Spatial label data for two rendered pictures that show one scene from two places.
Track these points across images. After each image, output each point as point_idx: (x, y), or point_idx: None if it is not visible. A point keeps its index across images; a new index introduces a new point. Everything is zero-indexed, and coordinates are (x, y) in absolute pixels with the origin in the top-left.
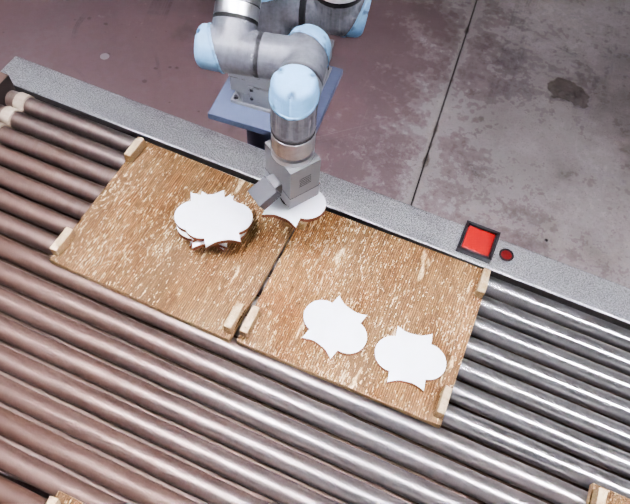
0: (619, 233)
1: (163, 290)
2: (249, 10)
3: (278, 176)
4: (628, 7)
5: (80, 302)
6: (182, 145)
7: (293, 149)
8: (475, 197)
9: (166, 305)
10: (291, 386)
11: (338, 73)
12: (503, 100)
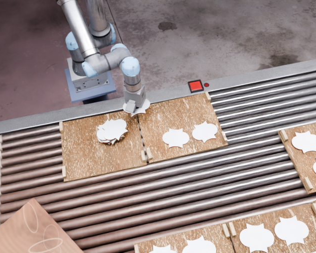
0: (218, 65)
1: (112, 164)
2: (96, 50)
3: (133, 99)
4: None
5: (87, 187)
6: (74, 116)
7: (137, 85)
8: (163, 82)
9: (117, 167)
10: (175, 165)
11: None
12: (147, 41)
